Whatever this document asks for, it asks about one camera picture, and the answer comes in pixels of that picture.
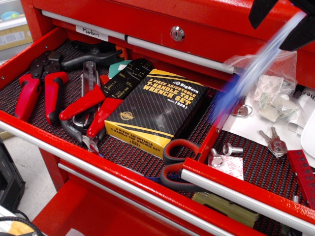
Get red open left drawer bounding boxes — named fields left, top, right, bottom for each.
left=0, top=26, right=315, bottom=236

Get clear plastic bag of pads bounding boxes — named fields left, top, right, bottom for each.
left=222, top=51, right=300, bottom=122

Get red open right drawer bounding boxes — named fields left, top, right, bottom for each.
left=181, top=76, right=315, bottom=234

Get blue BIC marker pen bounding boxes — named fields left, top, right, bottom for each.
left=210, top=11, right=306, bottom=122

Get red drill bit holder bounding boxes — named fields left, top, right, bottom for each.
left=287, top=149, right=315, bottom=209

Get silver key with ring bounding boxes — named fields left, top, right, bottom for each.
left=231, top=96, right=253, bottom=118

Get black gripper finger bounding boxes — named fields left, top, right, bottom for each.
left=280, top=15, right=315, bottom=51
left=249, top=0, right=278, bottom=29

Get teal card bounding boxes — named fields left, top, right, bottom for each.
left=108, top=60, right=131, bottom=79

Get red handled wire stripper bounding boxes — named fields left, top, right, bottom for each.
left=59, top=59, right=154, bottom=138

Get white adhesive pad sheet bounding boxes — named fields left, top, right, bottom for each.
left=217, top=155, right=244, bottom=180

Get yellow packet in lower drawer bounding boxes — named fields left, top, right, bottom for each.
left=192, top=192, right=260, bottom=228

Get silver cabinet lock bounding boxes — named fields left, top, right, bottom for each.
left=170, top=26, right=185, bottom=42

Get red handled crimping tool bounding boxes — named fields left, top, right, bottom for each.
left=14, top=51, right=68, bottom=125

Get red open drawer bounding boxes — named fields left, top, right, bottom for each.
left=181, top=76, right=315, bottom=234
left=0, top=26, right=315, bottom=236

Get white Markers label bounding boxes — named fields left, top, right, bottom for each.
left=75, top=25, right=108, bottom=42

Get silver bolt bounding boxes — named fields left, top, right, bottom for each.
left=222, top=143, right=244, bottom=156

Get silver key bunch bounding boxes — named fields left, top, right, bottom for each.
left=258, top=126, right=288, bottom=160

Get black crate on floor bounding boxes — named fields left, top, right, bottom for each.
left=0, top=140, right=26, bottom=211

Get silver utility knife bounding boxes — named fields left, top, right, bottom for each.
left=81, top=61, right=100, bottom=126

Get red grey scissors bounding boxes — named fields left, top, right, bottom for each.
left=160, top=139, right=210, bottom=192

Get black yellow tap wrench box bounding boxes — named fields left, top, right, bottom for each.
left=105, top=69, right=207, bottom=158

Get red tool cabinet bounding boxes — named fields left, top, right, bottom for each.
left=20, top=0, right=315, bottom=236

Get white paper sheet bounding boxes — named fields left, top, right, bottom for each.
left=223, top=87, right=315, bottom=165

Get black spring clamp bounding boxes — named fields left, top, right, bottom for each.
left=61, top=40, right=128, bottom=71

